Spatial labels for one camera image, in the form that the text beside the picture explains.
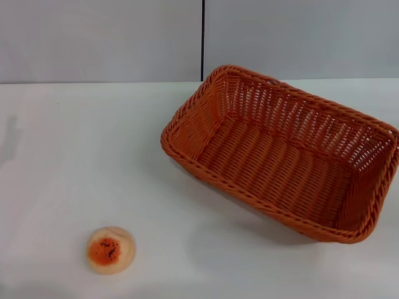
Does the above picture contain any orange woven plastic basket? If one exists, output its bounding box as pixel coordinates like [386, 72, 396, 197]
[160, 64, 399, 245]

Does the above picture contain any round bun with orange top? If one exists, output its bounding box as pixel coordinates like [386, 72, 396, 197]
[86, 226, 137, 275]

